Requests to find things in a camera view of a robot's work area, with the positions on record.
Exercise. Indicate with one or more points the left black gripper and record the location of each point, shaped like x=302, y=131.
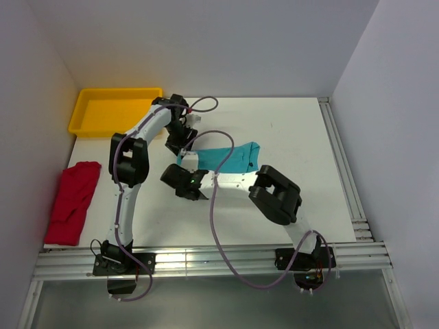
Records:
x=175, y=145

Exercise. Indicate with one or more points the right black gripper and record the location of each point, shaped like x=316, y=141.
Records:
x=180, y=192

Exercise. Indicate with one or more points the teal t shirt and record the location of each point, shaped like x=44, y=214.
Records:
x=244, y=159

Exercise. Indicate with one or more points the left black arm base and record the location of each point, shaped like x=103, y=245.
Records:
x=122, y=269

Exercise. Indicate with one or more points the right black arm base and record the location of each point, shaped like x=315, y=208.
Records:
x=308, y=269

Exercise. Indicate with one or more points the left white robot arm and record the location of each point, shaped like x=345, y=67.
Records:
x=129, y=166

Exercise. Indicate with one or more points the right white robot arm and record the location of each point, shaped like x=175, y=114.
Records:
x=274, y=195

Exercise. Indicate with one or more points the yellow plastic tray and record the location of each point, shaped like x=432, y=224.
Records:
x=100, y=112

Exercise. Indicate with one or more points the red t shirt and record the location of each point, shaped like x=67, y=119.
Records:
x=75, y=193

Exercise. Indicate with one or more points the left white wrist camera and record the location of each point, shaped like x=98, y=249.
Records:
x=192, y=119

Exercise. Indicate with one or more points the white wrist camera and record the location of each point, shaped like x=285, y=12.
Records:
x=188, y=160
x=192, y=119

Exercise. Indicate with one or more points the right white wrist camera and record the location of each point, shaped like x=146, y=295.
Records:
x=188, y=160

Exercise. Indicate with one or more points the front aluminium rail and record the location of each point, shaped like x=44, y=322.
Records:
x=193, y=288

